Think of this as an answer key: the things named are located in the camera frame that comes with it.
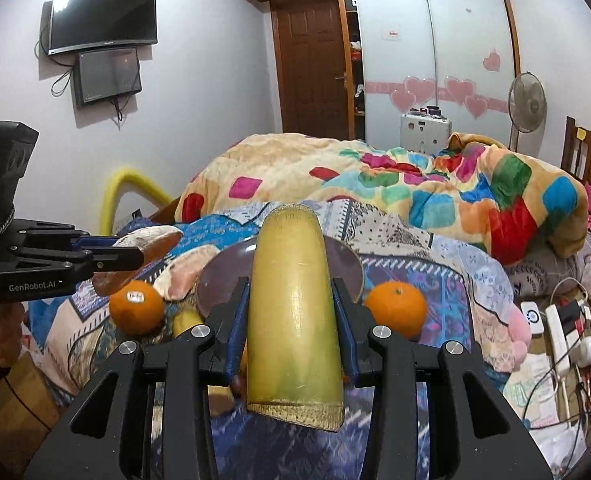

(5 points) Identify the wardrobe with heart stickers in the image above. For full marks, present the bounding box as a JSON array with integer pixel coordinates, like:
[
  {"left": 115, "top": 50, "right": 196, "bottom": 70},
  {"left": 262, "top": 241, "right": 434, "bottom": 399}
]
[{"left": 256, "top": 0, "right": 520, "bottom": 148}]

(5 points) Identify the wooden bed headboard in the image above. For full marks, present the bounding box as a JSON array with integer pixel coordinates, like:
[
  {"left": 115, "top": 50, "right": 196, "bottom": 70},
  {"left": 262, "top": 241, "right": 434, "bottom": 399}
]
[{"left": 561, "top": 117, "right": 591, "bottom": 184}]

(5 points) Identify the small dark red grape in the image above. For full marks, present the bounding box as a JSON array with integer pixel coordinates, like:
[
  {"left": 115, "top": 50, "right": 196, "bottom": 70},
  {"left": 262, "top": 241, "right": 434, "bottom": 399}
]
[{"left": 230, "top": 374, "right": 246, "bottom": 399}]

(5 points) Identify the person's left hand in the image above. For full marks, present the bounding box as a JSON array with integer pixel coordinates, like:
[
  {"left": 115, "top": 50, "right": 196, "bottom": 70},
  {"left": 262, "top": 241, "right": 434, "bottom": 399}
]
[{"left": 0, "top": 302, "right": 25, "bottom": 368}]

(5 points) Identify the yellow foam padded rail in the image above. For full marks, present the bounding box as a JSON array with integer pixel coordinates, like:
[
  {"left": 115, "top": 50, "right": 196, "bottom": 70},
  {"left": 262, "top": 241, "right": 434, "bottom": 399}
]
[{"left": 98, "top": 166, "right": 174, "bottom": 235}]

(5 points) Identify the yellow sugarcane piece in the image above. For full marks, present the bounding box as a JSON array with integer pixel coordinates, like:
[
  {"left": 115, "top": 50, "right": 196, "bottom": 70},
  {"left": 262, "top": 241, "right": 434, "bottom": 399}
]
[
  {"left": 171, "top": 303, "right": 237, "bottom": 418},
  {"left": 246, "top": 205, "right": 344, "bottom": 432}
]

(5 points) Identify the purple round plate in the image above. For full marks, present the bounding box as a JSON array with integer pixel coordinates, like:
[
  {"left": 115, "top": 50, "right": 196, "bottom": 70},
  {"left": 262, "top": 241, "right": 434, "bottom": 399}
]
[{"left": 196, "top": 235, "right": 365, "bottom": 318}]

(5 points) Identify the large orange right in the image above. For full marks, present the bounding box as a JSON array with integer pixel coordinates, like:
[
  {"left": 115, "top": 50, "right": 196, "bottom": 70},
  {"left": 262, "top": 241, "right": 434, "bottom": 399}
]
[{"left": 365, "top": 282, "right": 428, "bottom": 340}]

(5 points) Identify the brown wooden door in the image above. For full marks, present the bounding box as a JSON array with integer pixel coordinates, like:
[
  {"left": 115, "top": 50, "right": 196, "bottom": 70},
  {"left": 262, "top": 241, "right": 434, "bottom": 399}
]
[{"left": 271, "top": 0, "right": 349, "bottom": 140}]

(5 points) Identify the standing electric fan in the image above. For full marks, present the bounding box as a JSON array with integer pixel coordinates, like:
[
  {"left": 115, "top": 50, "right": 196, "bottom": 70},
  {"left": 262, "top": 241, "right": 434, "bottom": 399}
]
[{"left": 507, "top": 72, "right": 547, "bottom": 152}]

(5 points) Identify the small black wall monitor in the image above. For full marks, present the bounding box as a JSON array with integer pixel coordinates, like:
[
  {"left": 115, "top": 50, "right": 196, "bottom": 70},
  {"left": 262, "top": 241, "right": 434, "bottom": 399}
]
[{"left": 73, "top": 48, "right": 141, "bottom": 107}]

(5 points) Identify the colourful squares yellow quilt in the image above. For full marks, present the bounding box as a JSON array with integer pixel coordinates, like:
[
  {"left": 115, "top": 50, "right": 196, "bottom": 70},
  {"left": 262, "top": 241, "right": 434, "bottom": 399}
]
[{"left": 175, "top": 133, "right": 588, "bottom": 264}]

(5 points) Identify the pink pomelo segment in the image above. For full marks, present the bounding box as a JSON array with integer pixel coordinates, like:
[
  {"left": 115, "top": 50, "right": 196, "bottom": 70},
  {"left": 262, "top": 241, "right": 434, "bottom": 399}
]
[
  {"left": 91, "top": 226, "right": 182, "bottom": 297},
  {"left": 153, "top": 244, "right": 219, "bottom": 302}
]

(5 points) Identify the blue patterned patchwork cloth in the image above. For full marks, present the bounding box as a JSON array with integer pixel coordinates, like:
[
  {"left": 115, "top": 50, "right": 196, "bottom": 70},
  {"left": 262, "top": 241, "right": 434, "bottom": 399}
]
[{"left": 26, "top": 205, "right": 522, "bottom": 479}]

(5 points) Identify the white small cabinet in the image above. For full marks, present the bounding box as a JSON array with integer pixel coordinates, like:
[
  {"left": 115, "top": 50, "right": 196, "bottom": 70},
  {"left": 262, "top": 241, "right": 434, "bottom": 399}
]
[{"left": 399, "top": 106, "right": 452, "bottom": 155}]

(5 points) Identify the pink pomelo segment front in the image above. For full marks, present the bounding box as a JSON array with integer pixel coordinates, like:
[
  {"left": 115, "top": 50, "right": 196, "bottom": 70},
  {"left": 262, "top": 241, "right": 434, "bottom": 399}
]
[{"left": 91, "top": 226, "right": 182, "bottom": 297}]

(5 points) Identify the large orange with sticker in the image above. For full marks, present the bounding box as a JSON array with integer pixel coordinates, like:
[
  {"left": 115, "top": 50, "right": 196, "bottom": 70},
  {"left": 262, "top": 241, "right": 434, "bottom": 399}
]
[{"left": 109, "top": 281, "right": 166, "bottom": 337}]

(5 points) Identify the black wall television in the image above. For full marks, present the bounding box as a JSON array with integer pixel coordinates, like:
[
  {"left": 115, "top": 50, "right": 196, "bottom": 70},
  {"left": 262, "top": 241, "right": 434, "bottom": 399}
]
[{"left": 48, "top": 0, "right": 158, "bottom": 55}]

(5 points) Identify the pink pomelo segment back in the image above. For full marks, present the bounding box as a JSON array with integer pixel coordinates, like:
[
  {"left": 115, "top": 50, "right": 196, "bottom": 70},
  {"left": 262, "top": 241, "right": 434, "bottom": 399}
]
[{"left": 153, "top": 244, "right": 219, "bottom": 302}]

